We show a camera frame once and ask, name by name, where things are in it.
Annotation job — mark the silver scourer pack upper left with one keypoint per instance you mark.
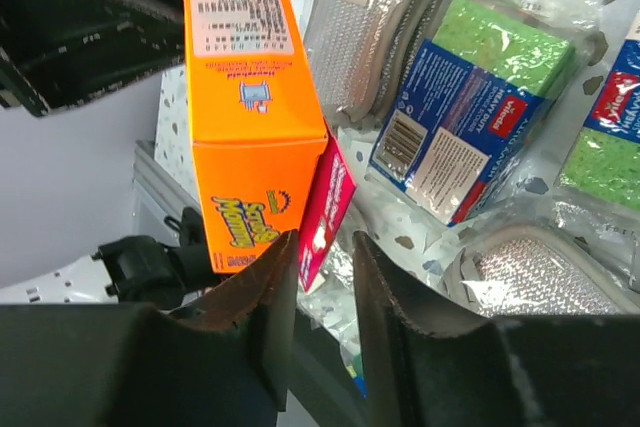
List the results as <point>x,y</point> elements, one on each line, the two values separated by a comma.
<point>355,49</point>

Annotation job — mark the orange pink Scrub Mommy box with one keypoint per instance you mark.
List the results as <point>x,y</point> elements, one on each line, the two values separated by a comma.
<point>265,159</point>

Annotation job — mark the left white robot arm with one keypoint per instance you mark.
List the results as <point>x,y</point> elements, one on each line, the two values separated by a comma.
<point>66,190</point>

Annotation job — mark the blue green sponge pack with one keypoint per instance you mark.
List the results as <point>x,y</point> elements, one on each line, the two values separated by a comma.
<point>477,89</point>
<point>604,161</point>

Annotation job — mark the left aluminium rail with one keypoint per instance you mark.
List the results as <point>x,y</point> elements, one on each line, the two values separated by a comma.
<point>162,209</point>

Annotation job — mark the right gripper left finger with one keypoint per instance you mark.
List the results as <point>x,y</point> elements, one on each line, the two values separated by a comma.
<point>221,360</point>

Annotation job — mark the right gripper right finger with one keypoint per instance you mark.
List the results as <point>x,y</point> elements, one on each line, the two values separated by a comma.
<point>430,362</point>

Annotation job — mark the silver scourer pack lower left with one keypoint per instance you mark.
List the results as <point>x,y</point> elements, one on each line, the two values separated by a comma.
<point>526,269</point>

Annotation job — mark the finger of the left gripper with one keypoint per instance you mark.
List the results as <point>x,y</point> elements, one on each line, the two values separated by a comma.
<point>59,55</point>

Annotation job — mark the blue green sponge pack right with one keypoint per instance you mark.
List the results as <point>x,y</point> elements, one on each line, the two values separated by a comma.
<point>604,161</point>

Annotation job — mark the blue green sponge pack left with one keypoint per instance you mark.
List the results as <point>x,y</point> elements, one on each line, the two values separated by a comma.
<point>477,89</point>

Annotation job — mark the silver scourer pack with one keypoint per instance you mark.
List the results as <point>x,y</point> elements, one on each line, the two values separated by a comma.
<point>526,269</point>
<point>355,49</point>

